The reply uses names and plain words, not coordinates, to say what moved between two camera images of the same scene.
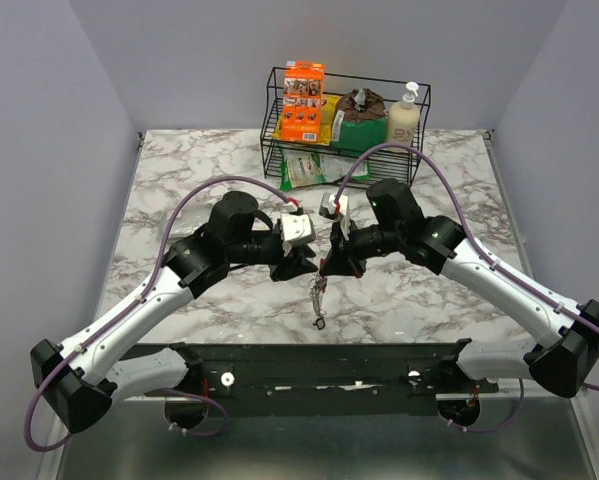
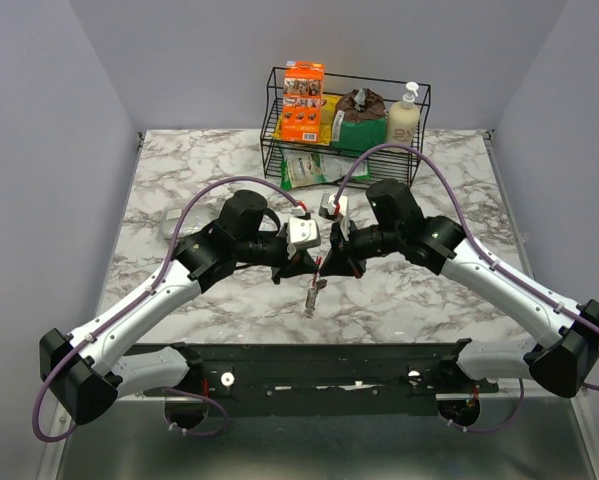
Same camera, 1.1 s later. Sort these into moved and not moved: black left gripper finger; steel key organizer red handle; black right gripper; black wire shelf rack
Moved: steel key organizer red handle
Not moved: black left gripper finger; black right gripper; black wire shelf rack
